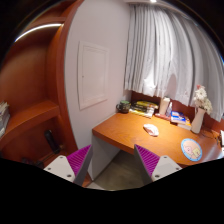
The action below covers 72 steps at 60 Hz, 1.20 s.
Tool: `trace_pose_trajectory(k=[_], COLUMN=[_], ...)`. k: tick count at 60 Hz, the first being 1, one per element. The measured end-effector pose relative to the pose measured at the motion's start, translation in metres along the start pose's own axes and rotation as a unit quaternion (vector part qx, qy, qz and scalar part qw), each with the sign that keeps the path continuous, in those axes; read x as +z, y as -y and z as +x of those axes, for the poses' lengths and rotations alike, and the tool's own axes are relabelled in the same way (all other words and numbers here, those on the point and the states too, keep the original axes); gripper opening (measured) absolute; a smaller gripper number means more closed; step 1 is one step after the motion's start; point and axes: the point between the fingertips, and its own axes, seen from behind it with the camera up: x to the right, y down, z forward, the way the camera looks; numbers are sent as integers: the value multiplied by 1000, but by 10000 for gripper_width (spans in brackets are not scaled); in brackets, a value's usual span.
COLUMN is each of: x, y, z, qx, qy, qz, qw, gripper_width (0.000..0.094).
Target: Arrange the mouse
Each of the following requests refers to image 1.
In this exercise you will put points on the wooden shelf unit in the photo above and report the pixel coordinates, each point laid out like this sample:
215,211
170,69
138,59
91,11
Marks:
32,82

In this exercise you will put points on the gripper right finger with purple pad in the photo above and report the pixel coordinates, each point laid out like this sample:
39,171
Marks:
153,167

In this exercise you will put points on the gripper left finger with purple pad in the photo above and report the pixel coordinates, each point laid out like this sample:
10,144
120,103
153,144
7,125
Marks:
73,167

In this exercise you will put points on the blue white packet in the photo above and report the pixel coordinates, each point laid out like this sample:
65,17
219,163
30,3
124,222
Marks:
178,117

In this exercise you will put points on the white curtain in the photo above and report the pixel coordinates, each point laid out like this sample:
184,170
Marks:
169,55

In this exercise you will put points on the stack of books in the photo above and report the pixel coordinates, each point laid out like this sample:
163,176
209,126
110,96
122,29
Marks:
143,108

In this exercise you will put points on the white box on desk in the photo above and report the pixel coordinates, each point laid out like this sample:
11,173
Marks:
164,103

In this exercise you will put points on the white wall panel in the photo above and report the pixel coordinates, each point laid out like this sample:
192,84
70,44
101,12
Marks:
93,62

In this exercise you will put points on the black bottle on shelf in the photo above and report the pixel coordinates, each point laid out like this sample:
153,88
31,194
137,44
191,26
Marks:
51,141

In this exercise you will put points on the white computer mouse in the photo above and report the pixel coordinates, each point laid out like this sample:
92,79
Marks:
151,129

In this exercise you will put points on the round blue mouse pad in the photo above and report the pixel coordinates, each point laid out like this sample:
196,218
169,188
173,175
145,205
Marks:
191,149

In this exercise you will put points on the wooden desk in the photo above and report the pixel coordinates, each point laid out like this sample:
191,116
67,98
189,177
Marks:
123,131

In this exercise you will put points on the dark green mug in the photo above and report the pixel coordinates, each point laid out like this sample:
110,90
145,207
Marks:
123,106

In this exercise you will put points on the books on left shelf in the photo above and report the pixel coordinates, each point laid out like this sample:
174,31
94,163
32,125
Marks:
4,117

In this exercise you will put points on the white flower vase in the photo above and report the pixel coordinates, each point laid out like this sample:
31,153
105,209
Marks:
197,121

